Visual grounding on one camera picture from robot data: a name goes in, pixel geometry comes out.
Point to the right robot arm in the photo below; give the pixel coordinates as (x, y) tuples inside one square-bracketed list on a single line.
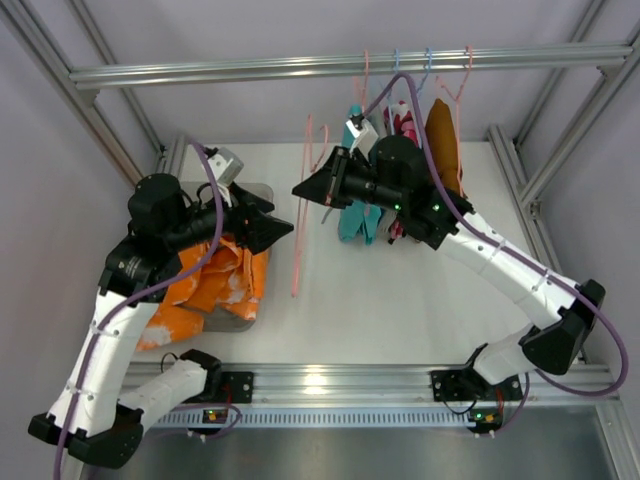
[(395, 175)]

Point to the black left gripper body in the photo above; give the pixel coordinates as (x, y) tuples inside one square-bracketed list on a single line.
[(244, 220)]

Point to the clear plastic bin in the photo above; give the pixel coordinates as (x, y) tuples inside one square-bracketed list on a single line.
[(221, 320)]

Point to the aluminium hanging rail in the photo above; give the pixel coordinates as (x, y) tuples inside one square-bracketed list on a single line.
[(547, 56)]

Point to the aluminium frame right post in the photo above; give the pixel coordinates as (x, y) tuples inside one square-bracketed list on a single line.
[(569, 105)]

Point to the slotted cable duct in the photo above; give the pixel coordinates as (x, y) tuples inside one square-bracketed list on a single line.
[(392, 417)]

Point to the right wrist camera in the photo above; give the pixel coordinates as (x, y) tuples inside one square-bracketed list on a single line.
[(363, 133)]

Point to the aluminium frame post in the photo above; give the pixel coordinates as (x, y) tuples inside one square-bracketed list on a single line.
[(62, 36), (569, 105)]

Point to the pink hanger under teal trousers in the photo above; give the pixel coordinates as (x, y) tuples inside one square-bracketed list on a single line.
[(361, 82)]

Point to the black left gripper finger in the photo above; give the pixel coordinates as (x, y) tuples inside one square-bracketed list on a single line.
[(263, 231), (259, 194)]

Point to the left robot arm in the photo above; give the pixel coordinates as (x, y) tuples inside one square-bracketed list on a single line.
[(92, 420)]

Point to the aluminium frame left post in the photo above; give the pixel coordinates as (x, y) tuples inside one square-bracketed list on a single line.
[(62, 36)]

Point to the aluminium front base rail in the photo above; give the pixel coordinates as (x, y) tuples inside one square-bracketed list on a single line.
[(329, 386)]

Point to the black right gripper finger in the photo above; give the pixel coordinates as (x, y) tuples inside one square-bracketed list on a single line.
[(321, 200), (321, 185)]

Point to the pink hanger under mustard trousers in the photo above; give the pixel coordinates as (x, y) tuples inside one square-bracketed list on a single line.
[(456, 98)]

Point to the pink hanger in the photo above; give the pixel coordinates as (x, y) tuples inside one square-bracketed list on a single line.
[(361, 82), (310, 164), (456, 98)]

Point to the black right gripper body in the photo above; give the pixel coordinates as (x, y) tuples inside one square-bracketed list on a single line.
[(338, 178)]

